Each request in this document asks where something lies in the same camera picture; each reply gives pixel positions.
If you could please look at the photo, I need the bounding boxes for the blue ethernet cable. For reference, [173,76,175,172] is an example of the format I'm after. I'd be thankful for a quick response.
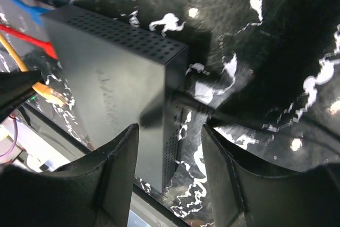
[0,0,51,26]

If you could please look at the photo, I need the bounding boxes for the red ethernet cable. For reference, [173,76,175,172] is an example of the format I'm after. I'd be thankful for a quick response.
[0,0,119,60]

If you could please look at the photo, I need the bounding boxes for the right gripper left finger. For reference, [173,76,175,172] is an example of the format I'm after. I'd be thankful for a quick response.
[1,124,139,226]

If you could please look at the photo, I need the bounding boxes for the black power adapter with cord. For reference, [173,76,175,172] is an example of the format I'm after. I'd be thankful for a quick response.
[172,91,339,165]

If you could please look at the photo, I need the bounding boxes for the black network switch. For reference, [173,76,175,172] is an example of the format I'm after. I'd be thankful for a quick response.
[42,5,188,192]

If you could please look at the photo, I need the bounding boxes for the orange ethernet cable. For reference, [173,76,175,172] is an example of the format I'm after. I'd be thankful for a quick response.
[0,32,66,107]

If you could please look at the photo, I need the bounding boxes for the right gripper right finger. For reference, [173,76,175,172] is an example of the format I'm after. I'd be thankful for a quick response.
[201,125,339,226]

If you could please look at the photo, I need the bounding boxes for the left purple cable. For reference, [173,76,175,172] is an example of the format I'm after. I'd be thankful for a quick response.
[0,119,19,158]

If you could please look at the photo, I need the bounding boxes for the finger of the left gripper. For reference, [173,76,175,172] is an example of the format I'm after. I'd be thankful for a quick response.
[1,70,43,122]

